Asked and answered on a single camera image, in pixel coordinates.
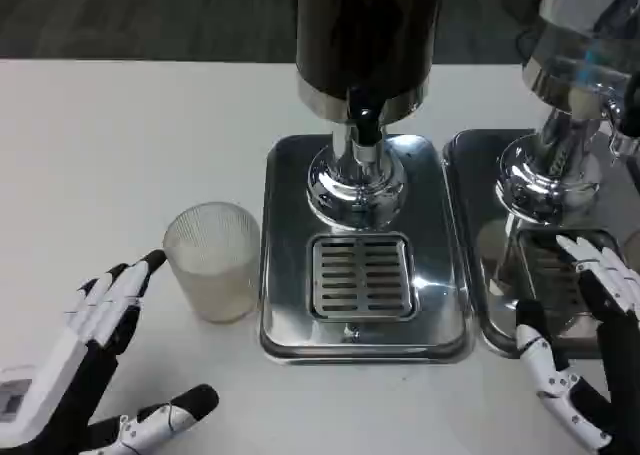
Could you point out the dark drink dispenser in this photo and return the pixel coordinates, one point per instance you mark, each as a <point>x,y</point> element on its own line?
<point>365,30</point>

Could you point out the black dispenser tap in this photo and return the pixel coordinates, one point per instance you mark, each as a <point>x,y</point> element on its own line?
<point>365,117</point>

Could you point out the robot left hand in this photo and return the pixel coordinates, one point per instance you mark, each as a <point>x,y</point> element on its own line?
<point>75,375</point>

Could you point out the steel dispenser tap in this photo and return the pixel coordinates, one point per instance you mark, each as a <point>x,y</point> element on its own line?
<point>622,135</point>

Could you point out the clear drink dispenser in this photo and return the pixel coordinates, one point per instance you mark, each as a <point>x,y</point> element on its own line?
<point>565,60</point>

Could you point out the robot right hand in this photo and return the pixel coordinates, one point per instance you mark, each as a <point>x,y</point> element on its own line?
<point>622,335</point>

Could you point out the clear ribbed glass cup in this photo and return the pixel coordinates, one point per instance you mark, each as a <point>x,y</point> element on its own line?
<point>215,275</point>

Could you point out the steel drip tray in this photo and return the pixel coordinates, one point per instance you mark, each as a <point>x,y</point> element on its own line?
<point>435,275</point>
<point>475,200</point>

